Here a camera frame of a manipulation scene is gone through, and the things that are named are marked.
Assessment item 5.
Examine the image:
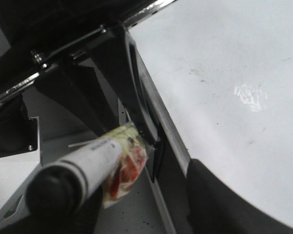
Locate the white whiteboard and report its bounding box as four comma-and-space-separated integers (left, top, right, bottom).
130, 0, 293, 228

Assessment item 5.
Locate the white whiteboard marker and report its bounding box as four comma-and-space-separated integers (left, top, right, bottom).
25, 137, 123, 220

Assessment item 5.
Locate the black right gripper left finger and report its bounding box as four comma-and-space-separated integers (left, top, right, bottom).
0, 187, 103, 234

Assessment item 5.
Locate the red magnet taped to marker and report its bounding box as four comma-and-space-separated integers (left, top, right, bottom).
102, 122, 155, 209

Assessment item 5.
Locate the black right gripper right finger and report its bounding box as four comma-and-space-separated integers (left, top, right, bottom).
187, 159, 293, 234

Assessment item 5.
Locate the grey aluminium whiteboard ledge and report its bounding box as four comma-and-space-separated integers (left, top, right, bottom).
126, 34, 193, 234

